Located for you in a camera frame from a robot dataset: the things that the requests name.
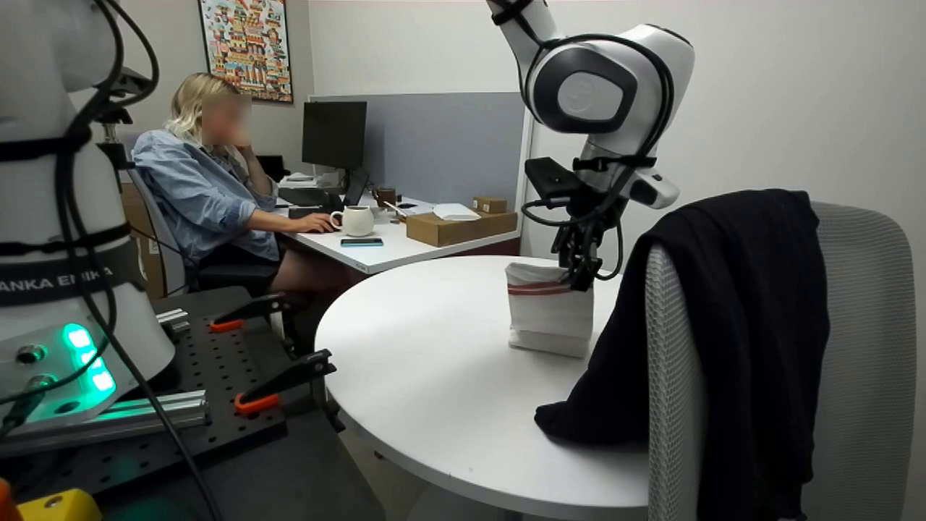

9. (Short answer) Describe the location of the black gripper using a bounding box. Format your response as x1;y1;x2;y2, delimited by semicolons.
559;191;622;292

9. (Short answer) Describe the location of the white towel with red stripes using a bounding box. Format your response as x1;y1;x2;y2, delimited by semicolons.
504;260;592;359

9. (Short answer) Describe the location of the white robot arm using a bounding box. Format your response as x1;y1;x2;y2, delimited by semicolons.
486;0;693;292

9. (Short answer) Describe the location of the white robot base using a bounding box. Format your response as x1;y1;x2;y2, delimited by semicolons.
0;0;175;432

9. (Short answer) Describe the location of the small cardboard box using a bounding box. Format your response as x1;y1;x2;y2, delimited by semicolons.
472;198;510;214

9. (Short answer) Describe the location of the brown cardboard box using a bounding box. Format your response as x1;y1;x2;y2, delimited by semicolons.
404;214;482;247

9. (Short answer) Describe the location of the black jacket on chair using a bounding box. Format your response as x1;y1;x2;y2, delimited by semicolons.
534;188;831;521

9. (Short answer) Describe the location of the grey partition panel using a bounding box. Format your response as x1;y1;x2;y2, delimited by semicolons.
309;92;524;202

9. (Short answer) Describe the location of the round white table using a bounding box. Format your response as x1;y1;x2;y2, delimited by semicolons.
314;254;649;521

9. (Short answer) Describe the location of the white office desk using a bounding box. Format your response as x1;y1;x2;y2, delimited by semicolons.
294;220;521;276

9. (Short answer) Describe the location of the white coffee mug on desk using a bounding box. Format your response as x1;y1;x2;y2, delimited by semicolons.
330;208;372;238

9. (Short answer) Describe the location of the black computer monitor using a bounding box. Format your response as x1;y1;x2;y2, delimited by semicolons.
300;102;366;170

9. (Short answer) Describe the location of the black clamp with red tip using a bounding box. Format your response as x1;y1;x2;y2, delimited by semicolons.
232;351;336;417

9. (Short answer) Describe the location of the grey office chair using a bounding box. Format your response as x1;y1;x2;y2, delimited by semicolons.
646;202;918;521

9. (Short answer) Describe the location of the seated person in blue shirt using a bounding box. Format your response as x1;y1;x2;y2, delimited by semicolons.
128;72;356;302

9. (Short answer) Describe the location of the yellow object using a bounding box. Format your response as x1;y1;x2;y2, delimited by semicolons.
19;489;103;521

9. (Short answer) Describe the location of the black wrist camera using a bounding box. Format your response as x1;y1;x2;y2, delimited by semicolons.
524;156;582;205

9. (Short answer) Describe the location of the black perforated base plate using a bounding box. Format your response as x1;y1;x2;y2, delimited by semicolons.
0;288;342;500

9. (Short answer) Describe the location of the colourful wall poster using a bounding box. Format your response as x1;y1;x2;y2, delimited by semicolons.
197;0;294;105

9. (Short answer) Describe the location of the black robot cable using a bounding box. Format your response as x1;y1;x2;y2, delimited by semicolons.
52;0;225;521

